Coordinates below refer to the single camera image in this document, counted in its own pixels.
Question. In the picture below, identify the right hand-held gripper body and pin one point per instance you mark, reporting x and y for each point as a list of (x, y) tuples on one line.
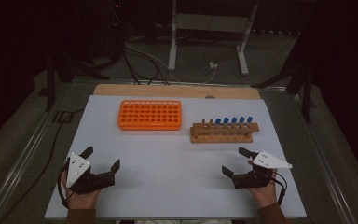
[(270, 161)]

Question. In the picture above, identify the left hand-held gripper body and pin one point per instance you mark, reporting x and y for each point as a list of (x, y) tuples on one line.
[(77, 168)]

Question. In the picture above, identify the wooden test tube rack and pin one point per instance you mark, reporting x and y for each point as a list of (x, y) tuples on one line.
[(205, 139)]

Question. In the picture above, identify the orange plastic test tube rack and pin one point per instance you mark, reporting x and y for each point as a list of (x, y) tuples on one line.
[(136, 116)]

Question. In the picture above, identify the person's left hand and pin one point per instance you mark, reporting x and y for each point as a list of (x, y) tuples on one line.
[(80, 201)]

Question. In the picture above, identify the person's right hand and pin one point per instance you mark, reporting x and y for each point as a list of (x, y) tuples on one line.
[(265, 196)]

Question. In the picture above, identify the white table board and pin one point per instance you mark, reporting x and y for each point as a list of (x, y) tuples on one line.
[(174, 174)]

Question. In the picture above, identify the black tripod stand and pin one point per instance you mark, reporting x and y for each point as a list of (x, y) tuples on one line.
[(50, 90), (307, 99)]

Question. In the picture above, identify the white plug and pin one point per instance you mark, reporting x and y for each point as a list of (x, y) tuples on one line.
[(213, 65)]

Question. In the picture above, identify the dark equipment rack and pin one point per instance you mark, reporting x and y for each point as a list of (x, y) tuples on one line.
[(116, 25)]

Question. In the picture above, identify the white metal stand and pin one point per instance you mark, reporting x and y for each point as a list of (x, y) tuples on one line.
[(211, 22)]

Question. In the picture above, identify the metal floor rail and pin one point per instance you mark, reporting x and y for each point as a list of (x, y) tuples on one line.
[(20, 165), (324, 165)]

